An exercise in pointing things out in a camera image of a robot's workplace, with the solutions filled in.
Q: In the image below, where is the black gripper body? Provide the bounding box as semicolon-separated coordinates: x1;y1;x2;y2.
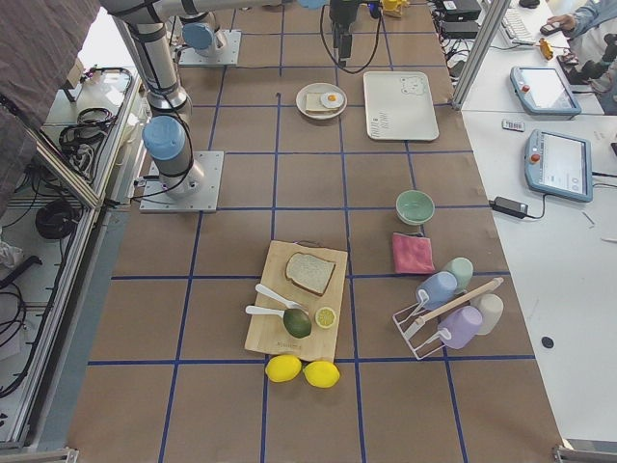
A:
329;0;359;47

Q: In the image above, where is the white round plate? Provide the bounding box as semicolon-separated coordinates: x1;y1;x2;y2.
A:
296;82;347;121

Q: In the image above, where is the brown crust bread slice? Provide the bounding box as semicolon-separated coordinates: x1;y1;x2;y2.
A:
284;253;335;296

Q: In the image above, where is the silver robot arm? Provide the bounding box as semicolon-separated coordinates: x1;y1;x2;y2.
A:
101;1;204;199

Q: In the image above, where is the bread slice on plate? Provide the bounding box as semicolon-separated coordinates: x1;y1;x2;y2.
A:
305;93;337;114

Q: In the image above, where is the person's hand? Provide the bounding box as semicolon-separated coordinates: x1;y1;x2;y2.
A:
547;14;577;32

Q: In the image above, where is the yellow toy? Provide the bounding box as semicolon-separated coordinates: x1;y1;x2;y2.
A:
381;0;407;18

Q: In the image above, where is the fried egg toy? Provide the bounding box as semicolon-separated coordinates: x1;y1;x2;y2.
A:
319;92;345;110

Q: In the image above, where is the white bear tray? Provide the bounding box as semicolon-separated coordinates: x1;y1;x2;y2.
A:
362;71;440;142

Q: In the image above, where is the white keyboard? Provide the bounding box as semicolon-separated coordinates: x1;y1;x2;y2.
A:
500;8;535;46

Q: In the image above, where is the mint green bowl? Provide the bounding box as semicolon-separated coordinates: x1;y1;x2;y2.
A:
395;190;435;226

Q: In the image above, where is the small remote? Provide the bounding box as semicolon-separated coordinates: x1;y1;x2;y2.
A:
501;119;525;133

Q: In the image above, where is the far teach pendant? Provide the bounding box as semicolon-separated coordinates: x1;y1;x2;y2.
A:
510;67;581;119

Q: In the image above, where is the teach pendant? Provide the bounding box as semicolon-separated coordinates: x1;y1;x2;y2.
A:
523;129;593;203
510;67;581;119

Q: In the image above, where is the pink cloth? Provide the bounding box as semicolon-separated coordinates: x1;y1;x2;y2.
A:
392;232;435;274

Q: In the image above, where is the black power adapter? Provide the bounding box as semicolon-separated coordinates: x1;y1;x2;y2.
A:
489;196;528;219

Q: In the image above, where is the near teach pendant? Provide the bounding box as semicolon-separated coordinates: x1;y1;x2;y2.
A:
523;129;593;203

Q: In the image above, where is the green cup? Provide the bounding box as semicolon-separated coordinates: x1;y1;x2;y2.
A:
442;257;473;294

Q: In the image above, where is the blue cup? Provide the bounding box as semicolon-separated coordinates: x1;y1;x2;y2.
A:
416;271;458;311

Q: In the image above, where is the half lemon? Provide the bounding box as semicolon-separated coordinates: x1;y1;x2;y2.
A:
314;307;336;329

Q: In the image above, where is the green avocado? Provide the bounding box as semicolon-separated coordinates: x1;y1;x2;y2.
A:
282;309;312;339

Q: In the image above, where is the wooden cutting board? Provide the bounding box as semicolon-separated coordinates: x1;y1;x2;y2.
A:
244;240;348;362

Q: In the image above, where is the white cup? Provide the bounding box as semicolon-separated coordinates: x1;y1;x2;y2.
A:
470;293;504;336

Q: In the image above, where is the purple cup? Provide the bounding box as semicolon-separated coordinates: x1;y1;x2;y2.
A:
438;306;483;349

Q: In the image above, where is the yellow lemon left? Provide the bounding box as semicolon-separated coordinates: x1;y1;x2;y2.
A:
265;354;302;383

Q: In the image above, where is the yellow lemon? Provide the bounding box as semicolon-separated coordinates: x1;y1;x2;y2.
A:
265;354;302;383
303;361;340;389

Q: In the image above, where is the yellow lemon right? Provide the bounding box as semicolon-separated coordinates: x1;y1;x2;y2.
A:
303;361;340;389

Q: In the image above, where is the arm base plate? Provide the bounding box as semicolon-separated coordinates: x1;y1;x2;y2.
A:
177;24;242;68
139;150;225;213

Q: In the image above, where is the aluminium frame post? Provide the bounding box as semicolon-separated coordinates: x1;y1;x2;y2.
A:
451;0;509;110

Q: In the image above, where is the white wire cup rack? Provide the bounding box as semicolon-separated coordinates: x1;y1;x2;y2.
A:
392;277;503;360

